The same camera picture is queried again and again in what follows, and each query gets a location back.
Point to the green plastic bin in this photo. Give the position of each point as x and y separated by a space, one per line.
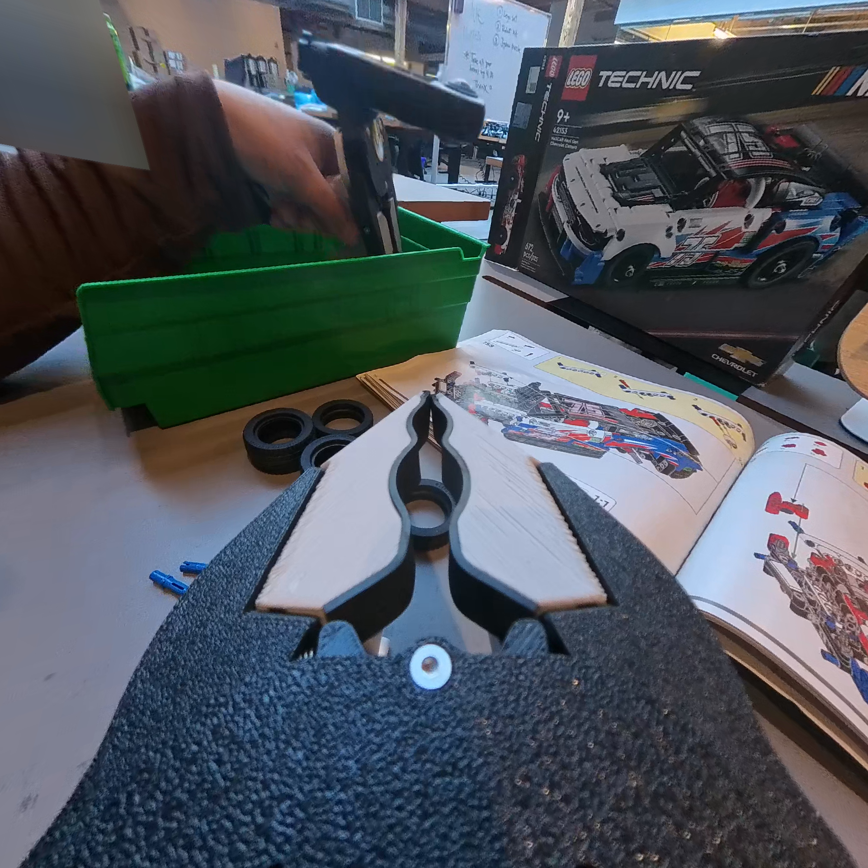
271 339

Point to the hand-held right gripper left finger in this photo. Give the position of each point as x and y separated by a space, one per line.
339 542

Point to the rounded wooden board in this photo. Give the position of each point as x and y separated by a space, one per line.
854 352

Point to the long wooden workbench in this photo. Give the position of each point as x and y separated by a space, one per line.
493 161

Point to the black toy tire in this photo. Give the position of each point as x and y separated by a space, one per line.
312 456
258 447
322 420
430 532

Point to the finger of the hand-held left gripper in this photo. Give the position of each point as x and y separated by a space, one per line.
386 227

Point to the toy car set box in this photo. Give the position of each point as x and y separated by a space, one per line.
678 305

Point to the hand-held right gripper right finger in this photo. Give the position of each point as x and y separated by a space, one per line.
529 542

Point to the whiteboard on stand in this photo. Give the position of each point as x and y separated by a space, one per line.
495 61

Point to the white stand base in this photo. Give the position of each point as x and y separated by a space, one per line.
856 420

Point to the toy car instruction booklet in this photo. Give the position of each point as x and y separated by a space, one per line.
678 488

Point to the small blue toy pin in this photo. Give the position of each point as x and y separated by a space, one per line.
169 582
193 566

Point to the person's left hand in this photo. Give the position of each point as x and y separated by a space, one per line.
291 169

